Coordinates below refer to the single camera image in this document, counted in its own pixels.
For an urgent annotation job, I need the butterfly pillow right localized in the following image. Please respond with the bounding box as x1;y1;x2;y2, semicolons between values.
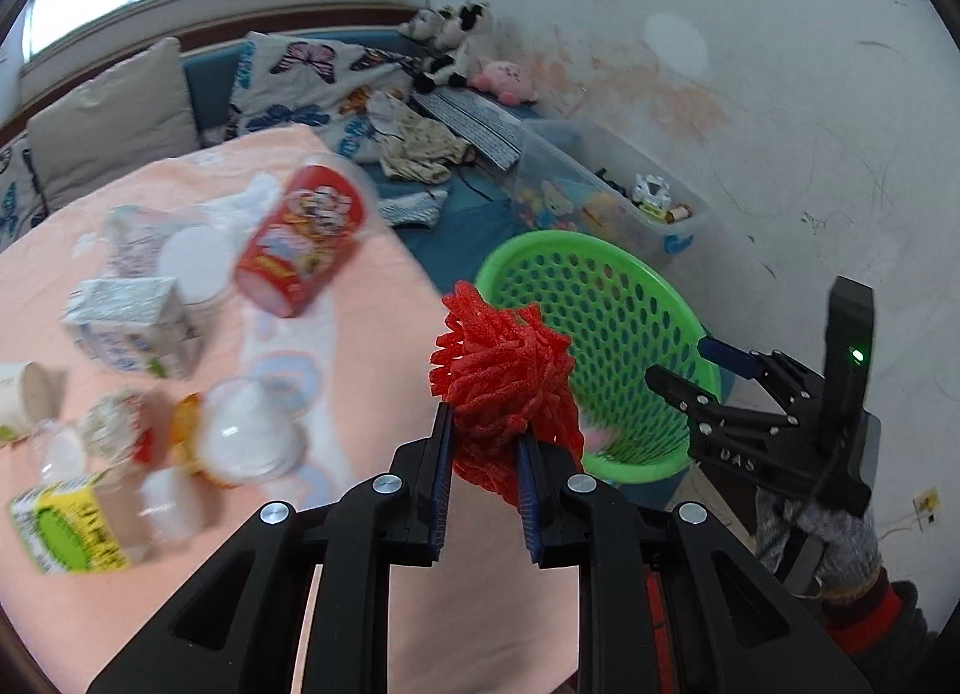
200;33;420;164

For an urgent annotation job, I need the clear plastic dome lid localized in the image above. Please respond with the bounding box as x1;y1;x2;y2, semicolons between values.
194;377;304;486

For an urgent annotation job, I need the white paper cup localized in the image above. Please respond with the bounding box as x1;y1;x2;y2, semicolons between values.
0;361;65;446

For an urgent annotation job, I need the beige crumpled garment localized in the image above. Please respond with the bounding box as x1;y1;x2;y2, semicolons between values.
366;89;472;185

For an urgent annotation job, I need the green plastic basket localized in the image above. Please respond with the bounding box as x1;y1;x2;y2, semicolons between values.
475;231;721;485

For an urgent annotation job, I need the butterfly pillow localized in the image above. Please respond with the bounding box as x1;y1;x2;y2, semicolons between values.
200;33;420;164
0;132;50;251

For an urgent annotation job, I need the pink plush toy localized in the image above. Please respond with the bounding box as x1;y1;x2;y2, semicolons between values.
469;59;539;107

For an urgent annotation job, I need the red instant noodle cup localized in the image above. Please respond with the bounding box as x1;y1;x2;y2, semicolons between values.
233;153;377;319

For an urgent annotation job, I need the cow plush toy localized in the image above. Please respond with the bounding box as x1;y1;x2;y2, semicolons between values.
397;2;496;95

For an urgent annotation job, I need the yellow green juice carton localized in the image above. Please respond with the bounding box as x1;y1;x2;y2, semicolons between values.
8;470;151;574

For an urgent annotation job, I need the orange peel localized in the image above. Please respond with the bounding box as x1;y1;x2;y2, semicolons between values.
169;393;233;489

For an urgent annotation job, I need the pink blanket tablecloth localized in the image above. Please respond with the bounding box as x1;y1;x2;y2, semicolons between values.
0;122;583;694

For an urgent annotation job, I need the clear plastic toy bin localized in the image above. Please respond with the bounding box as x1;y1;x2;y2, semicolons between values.
512;119;711;268

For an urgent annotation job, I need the clear plastic bag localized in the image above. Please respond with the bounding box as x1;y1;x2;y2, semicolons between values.
98;171;280;307

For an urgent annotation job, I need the blue sofa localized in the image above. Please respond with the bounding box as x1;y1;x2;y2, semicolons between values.
182;40;526;293

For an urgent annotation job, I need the grey striped cloth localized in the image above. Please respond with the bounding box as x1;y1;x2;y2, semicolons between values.
412;86;523;171

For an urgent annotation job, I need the grey knit gloved hand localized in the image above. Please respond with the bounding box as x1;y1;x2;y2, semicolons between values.
755;489;882;605

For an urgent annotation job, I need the small clear plastic cup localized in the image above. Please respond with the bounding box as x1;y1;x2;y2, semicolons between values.
139;467;205;543

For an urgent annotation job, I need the butterfly pillow left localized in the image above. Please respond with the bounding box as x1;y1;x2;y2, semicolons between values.
0;132;50;251

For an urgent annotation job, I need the white blue milk carton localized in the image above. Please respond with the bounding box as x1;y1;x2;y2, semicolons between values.
60;277;203;380

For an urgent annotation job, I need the beige cushion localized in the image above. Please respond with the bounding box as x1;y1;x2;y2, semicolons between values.
28;38;200;212

